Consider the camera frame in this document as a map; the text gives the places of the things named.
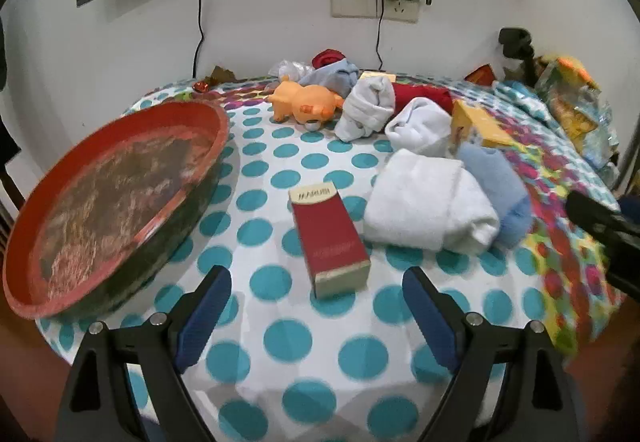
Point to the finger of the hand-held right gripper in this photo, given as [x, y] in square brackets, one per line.
[615, 242]

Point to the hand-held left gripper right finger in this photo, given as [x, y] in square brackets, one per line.
[430, 317]

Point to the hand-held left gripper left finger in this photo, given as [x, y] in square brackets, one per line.
[205, 317]

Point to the large white sock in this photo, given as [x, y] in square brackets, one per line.
[425, 202]

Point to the red rectangular box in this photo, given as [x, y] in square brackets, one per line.
[325, 237]

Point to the blue sock with dark cuff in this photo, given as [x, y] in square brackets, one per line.
[495, 182]

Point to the round red tray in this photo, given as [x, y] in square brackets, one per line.
[100, 202]

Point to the yellow carton box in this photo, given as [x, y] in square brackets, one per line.
[480, 127]

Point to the small white sock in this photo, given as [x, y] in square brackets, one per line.
[417, 125]

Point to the white sock with grey trim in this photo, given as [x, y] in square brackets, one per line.
[365, 110]

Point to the large red sock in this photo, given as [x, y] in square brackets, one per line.
[425, 92]

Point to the orange toy pig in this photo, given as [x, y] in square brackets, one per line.
[305, 100]

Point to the light blue sock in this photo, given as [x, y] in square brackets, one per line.
[332, 75]

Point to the clear bag of colourful packets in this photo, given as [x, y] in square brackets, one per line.
[575, 117]

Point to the yellow plush toy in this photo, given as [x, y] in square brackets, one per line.
[570, 70]

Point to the polka dot tablecloth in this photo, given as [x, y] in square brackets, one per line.
[280, 142]

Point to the red paper packet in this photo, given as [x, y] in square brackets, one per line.
[482, 74]

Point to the black plastic stand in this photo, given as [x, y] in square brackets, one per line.
[515, 42]

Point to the red candy wrapper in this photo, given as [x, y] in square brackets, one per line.
[202, 86]

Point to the brown paper wrapper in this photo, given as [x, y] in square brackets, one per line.
[220, 74]

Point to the gold flat packet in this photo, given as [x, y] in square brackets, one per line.
[372, 74]

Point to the clear plastic bag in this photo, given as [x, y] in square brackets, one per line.
[290, 69]

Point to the small red rolled sock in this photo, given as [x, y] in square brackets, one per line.
[327, 57]

